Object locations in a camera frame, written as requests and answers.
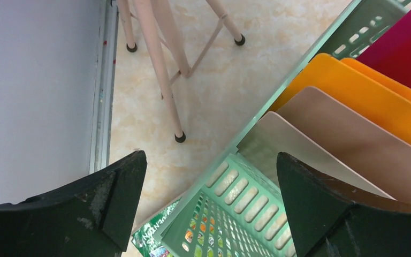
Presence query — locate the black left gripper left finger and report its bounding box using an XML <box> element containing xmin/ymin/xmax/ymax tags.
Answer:
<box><xmin>0</xmin><ymin>150</ymin><xmax>147</xmax><ymax>256</ymax></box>

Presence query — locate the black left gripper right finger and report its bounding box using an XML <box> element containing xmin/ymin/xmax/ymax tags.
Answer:
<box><xmin>276</xmin><ymin>152</ymin><xmax>411</xmax><ymax>256</ymax></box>

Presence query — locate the green file rack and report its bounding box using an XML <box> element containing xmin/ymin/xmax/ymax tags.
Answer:
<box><xmin>153</xmin><ymin>1</ymin><xmax>411</xmax><ymax>256</ymax></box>

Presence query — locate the beige pressure file folder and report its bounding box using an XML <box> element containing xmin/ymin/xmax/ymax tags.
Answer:
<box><xmin>238</xmin><ymin>86</ymin><xmax>411</xmax><ymax>203</ymax></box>

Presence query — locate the red translucent file folder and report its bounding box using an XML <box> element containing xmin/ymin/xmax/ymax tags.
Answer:
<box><xmin>357</xmin><ymin>10</ymin><xmax>411</xmax><ymax>88</ymax></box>

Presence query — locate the orange file folder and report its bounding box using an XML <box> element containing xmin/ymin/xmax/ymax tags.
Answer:
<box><xmin>269</xmin><ymin>54</ymin><xmax>411</xmax><ymax>144</ymax></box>

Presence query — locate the pink lamp stand pole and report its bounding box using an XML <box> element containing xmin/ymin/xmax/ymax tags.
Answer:
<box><xmin>117</xmin><ymin>0</ymin><xmax>246</xmax><ymax>143</ymax></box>

